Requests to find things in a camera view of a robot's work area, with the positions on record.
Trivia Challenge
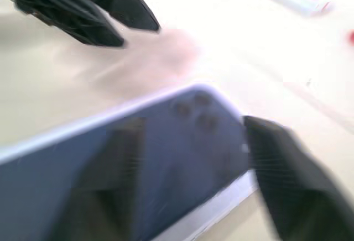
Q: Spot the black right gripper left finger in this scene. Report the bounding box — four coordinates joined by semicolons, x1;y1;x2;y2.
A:
54;117;148;241

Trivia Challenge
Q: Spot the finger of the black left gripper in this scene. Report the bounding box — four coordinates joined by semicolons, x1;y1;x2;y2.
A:
93;0;162;34
17;0;125;49

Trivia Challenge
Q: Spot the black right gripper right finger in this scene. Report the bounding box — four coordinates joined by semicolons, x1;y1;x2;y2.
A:
242;115;354;241

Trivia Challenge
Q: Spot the dark blue smartphone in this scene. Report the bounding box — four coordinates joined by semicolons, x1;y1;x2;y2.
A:
0;84;251;241

